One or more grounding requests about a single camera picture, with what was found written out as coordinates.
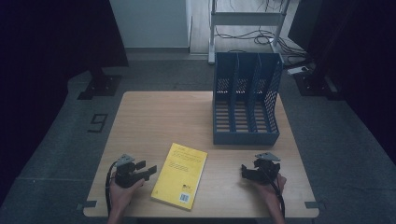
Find black floor cables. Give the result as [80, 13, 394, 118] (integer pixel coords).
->
[214, 25, 310, 68]

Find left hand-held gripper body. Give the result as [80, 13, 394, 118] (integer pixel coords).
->
[114, 153, 150, 189]

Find grey tape strip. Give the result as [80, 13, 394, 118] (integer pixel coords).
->
[304, 201, 327, 210]
[76, 200, 98, 212]

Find person's left hand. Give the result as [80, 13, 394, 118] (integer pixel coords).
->
[108, 178, 146, 215]

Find blue file rack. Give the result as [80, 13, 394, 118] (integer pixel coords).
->
[212, 51, 285, 147]

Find dark curtain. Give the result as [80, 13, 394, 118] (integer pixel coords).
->
[0, 0, 130, 206]
[288, 0, 396, 162]

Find white metal stand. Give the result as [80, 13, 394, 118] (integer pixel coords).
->
[207, 0, 291, 65]

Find yellow book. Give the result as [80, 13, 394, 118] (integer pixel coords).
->
[150, 142, 209, 212]

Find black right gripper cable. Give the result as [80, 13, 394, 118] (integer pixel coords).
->
[263, 169, 287, 219]

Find grey cabinet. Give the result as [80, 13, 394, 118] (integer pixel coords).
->
[108, 0, 193, 54]

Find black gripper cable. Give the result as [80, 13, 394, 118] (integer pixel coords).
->
[263, 169, 287, 219]
[105, 161, 121, 217]

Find person's right hand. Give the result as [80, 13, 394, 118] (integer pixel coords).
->
[253, 173, 288, 205]

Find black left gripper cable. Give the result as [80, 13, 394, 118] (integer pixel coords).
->
[105, 161, 121, 217]

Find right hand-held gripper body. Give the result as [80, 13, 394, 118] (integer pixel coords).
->
[249, 151, 281, 186]

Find black stand base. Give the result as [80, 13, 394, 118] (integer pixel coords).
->
[77, 67, 123, 102]
[293, 63, 344, 101]

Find white power strip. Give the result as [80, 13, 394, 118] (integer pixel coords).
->
[286, 65, 309, 77]

